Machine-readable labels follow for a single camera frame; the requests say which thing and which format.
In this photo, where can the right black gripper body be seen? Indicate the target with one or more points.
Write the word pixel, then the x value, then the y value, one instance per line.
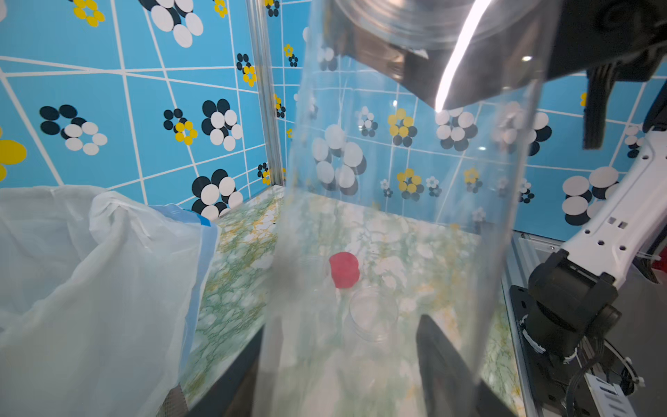
pixel 451 54

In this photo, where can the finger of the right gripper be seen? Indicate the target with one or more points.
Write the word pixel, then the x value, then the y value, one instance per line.
pixel 601 80

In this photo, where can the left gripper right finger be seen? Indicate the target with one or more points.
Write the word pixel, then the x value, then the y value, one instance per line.
pixel 449 389

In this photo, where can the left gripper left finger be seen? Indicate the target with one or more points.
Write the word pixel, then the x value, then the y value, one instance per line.
pixel 233 393

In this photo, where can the tall clear jar white lid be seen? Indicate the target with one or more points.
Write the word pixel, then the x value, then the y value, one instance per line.
pixel 424 199

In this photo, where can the clear jar large red lid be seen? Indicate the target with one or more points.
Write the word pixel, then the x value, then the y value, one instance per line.
pixel 373 314

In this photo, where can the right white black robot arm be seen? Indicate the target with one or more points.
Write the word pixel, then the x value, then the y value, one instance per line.
pixel 574 289

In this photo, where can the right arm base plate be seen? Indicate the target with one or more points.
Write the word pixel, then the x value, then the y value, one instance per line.
pixel 604 390

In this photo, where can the aluminium front frame rail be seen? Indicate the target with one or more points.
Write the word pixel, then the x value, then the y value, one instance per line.
pixel 516 268

